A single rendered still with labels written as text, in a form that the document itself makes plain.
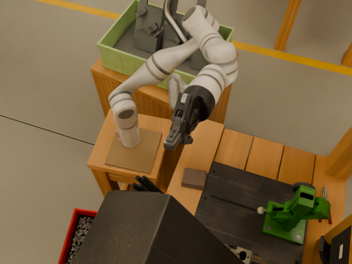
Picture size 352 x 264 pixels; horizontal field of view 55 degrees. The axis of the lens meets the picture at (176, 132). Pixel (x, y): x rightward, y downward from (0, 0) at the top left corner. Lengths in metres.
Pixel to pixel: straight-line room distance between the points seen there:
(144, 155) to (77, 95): 1.51
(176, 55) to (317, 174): 0.80
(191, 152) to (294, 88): 1.71
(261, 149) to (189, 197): 0.40
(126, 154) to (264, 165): 0.61
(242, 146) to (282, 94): 1.47
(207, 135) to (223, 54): 0.75
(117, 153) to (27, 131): 1.41
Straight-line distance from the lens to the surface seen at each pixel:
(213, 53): 0.84
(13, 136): 2.86
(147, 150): 1.53
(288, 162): 1.56
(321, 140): 2.79
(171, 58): 1.17
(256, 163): 1.52
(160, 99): 1.79
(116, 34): 1.99
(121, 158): 1.52
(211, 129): 1.55
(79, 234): 1.41
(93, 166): 1.55
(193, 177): 1.39
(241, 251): 1.04
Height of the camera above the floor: 2.19
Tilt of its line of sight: 57 degrees down
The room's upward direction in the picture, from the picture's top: straight up
